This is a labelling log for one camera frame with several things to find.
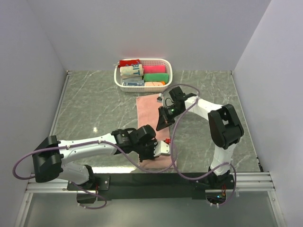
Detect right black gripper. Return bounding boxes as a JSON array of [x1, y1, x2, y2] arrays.
[[156, 105, 184, 132]]

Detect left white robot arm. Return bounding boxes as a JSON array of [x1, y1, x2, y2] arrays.
[[32, 125, 160, 190]]

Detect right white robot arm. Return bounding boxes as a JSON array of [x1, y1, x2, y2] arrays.
[[156, 86, 244, 189]]

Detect peach orange rolled towel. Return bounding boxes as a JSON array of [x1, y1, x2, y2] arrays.
[[144, 81, 166, 87]]

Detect green rolled towel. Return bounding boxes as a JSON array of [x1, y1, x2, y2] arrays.
[[143, 73, 169, 83]]

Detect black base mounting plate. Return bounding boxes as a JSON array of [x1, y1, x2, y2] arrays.
[[67, 172, 235, 202]]

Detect blue printed rolled towel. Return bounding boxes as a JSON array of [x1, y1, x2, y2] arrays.
[[122, 80, 145, 87]]

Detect hot pink rolled towel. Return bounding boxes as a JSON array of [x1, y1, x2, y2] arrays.
[[143, 65, 166, 74]]

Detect beige printed rolled towel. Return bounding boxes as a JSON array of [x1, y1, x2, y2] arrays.
[[120, 64, 144, 79]]

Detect white plastic basket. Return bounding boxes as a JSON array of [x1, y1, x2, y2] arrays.
[[114, 58, 173, 93]]

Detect red rolled towel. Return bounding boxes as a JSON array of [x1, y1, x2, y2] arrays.
[[118, 59, 141, 68]]

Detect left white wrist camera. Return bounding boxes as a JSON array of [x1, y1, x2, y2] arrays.
[[154, 140, 170, 157]]

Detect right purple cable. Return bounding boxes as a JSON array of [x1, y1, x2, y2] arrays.
[[161, 84, 237, 206]]

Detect purple cable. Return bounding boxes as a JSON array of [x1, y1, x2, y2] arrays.
[[161, 84, 237, 206], [12, 140, 178, 209]]

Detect aluminium frame rail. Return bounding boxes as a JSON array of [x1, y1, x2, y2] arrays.
[[25, 172, 276, 193]]

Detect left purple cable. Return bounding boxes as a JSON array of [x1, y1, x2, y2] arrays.
[[12, 140, 178, 209]]

